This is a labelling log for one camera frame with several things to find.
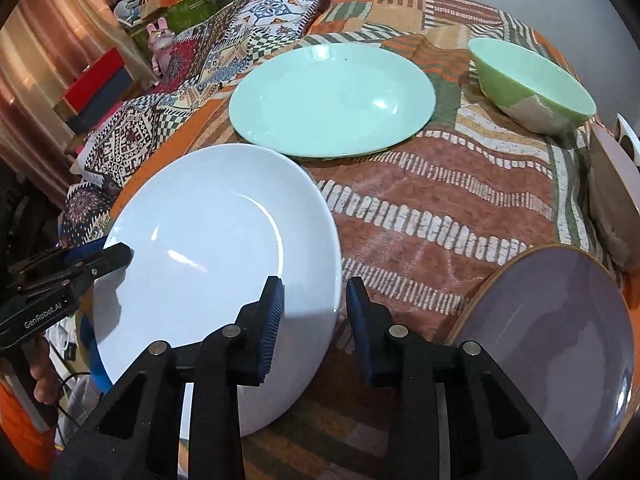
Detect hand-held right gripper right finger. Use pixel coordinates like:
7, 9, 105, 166
346, 276, 581, 480

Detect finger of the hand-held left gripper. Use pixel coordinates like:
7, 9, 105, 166
17, 242, 133, 295
7, 241, 106, 283

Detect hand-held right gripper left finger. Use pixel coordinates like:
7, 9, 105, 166
50, 276, 286, 480

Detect white plate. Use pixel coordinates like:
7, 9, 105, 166
91, 143, 342, 437

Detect purple plate with wooden rim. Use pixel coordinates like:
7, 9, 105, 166
446, 244, 637, 480

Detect mint green plate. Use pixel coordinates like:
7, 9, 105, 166
228, 42, 437, 158

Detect green bowl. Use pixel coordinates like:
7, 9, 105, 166
467, 37, 597, 135

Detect person's left forearm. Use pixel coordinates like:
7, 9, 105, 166
0, 377, 51, 480

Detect person's left hand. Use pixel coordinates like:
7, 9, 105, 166
27, 335, 55, 402

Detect orange striped blanket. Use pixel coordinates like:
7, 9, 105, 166
112, 0, 626, 480

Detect pink bunny toy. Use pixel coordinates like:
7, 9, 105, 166
146, 17, 176, 78

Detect pink curtain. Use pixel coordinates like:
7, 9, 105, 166
0, 0, 126, 196

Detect green box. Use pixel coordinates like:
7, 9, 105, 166
127, 0, 221, 56

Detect patterned pillow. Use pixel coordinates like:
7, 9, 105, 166
235, 0, 337, 43

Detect white black-spotted object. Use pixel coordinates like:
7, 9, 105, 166
616, 114, 640, 166

